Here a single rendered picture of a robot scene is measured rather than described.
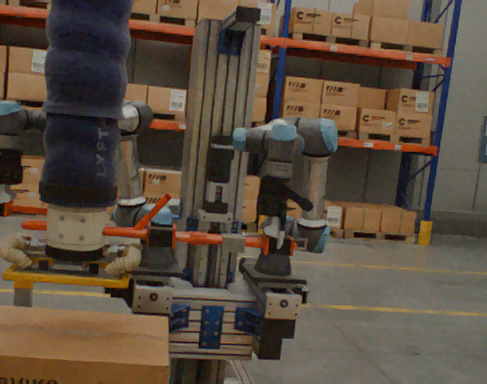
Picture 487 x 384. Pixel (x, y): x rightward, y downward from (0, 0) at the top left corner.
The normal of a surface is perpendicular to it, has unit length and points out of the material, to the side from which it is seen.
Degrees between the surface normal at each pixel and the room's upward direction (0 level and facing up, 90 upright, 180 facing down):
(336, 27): 91
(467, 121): 90
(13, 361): 90
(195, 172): 90
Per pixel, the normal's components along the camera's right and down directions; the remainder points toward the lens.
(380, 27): 0.07, 0.14
